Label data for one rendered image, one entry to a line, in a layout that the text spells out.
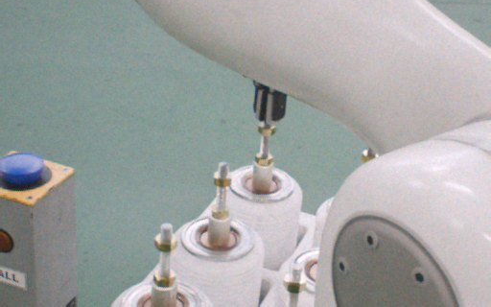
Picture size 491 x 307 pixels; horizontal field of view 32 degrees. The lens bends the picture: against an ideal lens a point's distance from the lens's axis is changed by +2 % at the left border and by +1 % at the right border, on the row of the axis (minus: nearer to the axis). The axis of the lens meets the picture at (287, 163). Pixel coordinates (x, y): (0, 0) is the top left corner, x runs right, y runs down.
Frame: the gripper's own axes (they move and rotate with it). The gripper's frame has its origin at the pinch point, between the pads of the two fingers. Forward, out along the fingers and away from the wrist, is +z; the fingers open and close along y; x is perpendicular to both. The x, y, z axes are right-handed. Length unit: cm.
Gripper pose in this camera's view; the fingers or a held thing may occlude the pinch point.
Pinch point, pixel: (269, 105)
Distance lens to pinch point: 91.6
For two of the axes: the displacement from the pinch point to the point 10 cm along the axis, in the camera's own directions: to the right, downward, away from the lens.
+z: -1.0, 8.6, 5.1
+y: 7.9, 3.8, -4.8
